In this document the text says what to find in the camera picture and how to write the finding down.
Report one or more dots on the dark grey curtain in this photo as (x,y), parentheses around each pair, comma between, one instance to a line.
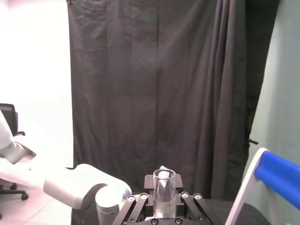
(150,93)

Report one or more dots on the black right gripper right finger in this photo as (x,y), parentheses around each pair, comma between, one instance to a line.
(191,206)

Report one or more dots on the clear glass test tube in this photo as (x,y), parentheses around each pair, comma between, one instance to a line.
(164,197)

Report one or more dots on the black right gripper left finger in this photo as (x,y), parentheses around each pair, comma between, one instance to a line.
(134,206)

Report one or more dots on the black office chair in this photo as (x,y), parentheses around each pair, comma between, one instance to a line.
(10,117)

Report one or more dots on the blue foam roller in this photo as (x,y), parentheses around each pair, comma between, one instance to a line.
(279,173)

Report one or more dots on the white frame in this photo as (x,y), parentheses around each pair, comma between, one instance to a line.
(243,187)

